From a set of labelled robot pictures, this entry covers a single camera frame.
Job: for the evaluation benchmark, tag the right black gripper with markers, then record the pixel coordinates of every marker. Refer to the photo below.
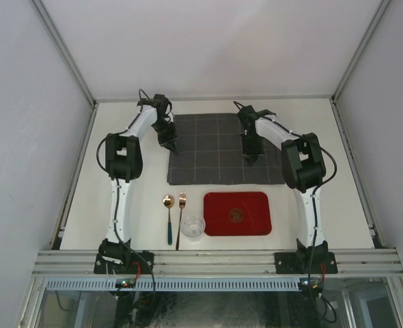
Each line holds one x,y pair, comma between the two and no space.
251,156

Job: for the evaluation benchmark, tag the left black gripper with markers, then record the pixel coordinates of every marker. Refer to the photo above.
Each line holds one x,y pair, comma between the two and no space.
169,141

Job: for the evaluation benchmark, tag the grey checked cloth napkin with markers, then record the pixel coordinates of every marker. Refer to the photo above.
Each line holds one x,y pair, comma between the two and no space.
210,153

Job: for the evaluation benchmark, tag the red rectangular tray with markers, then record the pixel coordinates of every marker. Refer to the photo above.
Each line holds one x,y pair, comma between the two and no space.
237,214

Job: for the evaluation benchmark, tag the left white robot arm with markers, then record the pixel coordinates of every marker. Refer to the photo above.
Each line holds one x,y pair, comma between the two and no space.
124,162

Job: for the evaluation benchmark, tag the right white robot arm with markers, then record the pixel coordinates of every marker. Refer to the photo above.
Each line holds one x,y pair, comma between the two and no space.
303,170

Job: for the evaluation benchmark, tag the rose gold fork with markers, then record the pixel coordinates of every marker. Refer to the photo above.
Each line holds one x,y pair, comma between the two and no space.
182,205

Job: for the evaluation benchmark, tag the clear glass cup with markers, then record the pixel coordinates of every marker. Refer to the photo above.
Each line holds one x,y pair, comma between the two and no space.
193,227

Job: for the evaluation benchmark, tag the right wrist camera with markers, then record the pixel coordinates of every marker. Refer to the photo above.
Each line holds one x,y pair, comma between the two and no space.
246,115

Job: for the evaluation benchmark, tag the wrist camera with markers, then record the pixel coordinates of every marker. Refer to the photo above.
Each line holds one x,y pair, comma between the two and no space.
246,115
162,104

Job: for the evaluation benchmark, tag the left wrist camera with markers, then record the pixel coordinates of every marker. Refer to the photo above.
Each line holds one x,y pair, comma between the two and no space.
162,104

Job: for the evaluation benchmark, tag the gold spoon green handle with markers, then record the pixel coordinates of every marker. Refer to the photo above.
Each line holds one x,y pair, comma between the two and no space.
168,202

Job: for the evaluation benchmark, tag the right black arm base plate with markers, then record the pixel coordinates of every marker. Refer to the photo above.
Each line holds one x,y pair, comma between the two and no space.
288,263

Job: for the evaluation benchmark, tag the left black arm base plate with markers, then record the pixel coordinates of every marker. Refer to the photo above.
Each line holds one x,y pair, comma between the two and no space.
132,264

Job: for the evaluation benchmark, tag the aluminium front rail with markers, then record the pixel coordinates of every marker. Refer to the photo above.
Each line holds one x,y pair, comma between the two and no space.
254,263

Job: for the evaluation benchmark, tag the left aluminium frame post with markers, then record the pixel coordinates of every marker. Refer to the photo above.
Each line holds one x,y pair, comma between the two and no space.
61,47

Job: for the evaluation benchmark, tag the aluminium frame post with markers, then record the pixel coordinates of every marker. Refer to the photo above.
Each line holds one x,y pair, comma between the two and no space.
61,47
372,26

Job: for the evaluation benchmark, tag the grey slotted cable duct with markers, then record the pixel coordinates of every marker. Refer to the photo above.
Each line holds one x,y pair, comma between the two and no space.
146,284

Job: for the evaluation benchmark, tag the right aluminium frame post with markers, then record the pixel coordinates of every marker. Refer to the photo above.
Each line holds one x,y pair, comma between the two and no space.
372,26

